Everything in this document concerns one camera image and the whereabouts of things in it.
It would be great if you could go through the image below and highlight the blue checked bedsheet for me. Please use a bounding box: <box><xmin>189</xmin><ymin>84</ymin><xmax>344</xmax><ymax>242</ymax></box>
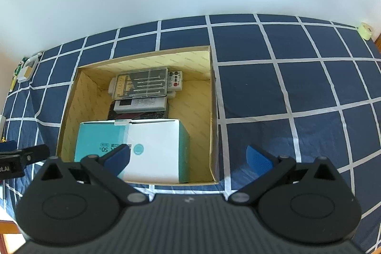
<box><xmin>0</xmin><ymin>14</ymin><xmax>381</xmax><ymax>254</ymax></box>

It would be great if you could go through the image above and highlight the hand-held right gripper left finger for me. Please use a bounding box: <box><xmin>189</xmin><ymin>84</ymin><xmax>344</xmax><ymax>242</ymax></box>
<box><xmin>39</xmin><ymin>144</ymin><xmax>149</xmax><ymax>206</ymax></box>

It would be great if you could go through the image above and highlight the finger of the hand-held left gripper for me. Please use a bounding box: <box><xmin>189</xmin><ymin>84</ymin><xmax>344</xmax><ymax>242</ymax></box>
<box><xmin>16</xmin><ymin>144</ymin><xmax>50</xmax><ymax>167</ymax></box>
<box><xmin>0</xmin><ymin>140</ymin><xmax>18</xmax><ymax>152</ymax></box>

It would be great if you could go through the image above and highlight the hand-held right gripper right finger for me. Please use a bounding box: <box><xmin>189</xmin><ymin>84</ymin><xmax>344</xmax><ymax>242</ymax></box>
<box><xmin>229</xmin><ymin>145</ymin><xmax>340</xmax><ymax>206</ymax></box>

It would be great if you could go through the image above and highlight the teal and white carton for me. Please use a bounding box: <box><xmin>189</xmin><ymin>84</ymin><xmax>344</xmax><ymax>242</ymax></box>
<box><xmin>74</xmin><ymin>119</ymin><xmax>191</xmax><ymax>184</ymax></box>

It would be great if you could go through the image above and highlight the pale yellow tape roll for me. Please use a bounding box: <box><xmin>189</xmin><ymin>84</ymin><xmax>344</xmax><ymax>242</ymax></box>
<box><xmin>357</xmin><ymin>22</ymin><xmax>375</xmax><ymax>41</ymax></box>

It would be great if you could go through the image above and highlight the clear screwdriver set case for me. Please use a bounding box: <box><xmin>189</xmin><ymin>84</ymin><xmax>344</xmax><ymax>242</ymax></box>
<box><xmin>108</xmin><ymin>66</ymin><xmax>170</xmax><ymax>100</ymax></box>

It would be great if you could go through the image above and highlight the white remote control with screen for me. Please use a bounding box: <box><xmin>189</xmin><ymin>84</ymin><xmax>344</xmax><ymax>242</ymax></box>
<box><xmin>114</xmin><ymin>98</ymin><xmax>167</xmax><ymax>113</ymax></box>

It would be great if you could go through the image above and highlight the white plastic blister pack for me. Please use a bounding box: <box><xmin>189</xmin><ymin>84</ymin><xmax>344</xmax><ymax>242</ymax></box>
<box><xmin>17</xmin><ymin>55</ymin><xmax>40</xmax><ymax>82</ymax></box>

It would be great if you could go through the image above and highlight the cardboard box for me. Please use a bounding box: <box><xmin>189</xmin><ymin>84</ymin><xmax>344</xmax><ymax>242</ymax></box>
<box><xmin>56</xmin><ymin>45</ymin><xmax>227</xmax><ymax>186</ymax></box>

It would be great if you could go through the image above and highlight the green packet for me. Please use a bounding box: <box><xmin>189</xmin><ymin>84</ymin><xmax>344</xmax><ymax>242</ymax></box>
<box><xmin>13</xmin><ymin>57</ymin><xmax>27</xmax><ymax>77</ymax></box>

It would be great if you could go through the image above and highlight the worn case with red stripe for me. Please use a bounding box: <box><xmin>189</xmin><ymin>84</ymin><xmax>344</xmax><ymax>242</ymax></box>
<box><xmin>106</xmin><ymin>101</ymin><xmax>170</xmax><ymax>121</ymax></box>

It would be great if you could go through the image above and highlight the small remote with red buttons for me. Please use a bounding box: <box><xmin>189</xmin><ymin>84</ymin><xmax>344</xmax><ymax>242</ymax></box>
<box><xmin>165</xmin><ymin>70</ymin><xmax>184</xmax><ymax>91</ymax></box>

